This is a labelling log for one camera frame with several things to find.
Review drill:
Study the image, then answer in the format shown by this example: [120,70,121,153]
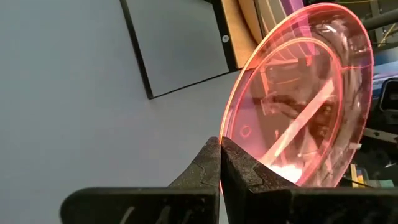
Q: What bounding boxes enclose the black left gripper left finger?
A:
[59,136,221,224]

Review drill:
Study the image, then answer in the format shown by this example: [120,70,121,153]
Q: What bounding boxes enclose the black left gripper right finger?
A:
[221,137,398,224]

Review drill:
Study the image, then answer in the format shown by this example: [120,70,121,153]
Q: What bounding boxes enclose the pink transparent plate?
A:
[218,2,374,194]

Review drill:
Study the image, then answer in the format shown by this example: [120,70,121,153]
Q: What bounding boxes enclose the wooden shelf with black frame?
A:
[119,0,261,100]

